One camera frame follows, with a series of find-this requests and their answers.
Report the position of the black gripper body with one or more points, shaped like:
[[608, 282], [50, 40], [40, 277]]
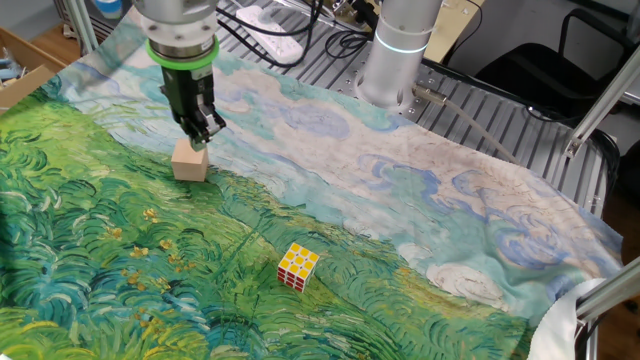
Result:
[[185, 90]]

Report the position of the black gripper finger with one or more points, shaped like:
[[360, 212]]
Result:
[[210, 125], [186, 127]]

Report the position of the plain wooden cube block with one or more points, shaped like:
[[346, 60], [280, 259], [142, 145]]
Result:
[[189, 167]]

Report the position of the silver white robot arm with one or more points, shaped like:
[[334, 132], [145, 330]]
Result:
[[395, 70]]

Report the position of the white power strip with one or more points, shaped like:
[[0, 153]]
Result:
[[280, 45]]

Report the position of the painted landscape print cloth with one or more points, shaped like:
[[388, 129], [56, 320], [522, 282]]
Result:
[[350, 175]]

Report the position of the brown cardboard box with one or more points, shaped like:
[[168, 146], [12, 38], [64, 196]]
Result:
[[30, 87]]

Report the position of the rubik's cube puzzle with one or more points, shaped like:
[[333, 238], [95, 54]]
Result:
[[298, 267]]

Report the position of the black office chair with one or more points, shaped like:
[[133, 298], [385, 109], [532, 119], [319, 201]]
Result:
[[540, 75]]

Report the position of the white fabric sheet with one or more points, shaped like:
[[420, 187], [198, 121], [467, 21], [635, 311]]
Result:
[[555, 325]]

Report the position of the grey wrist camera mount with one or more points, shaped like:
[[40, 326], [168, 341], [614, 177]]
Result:
[[109, 7]]

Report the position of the aluminium frame post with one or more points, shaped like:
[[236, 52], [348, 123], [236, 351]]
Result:
[[600, 107], [610, 292], [82, 27]]

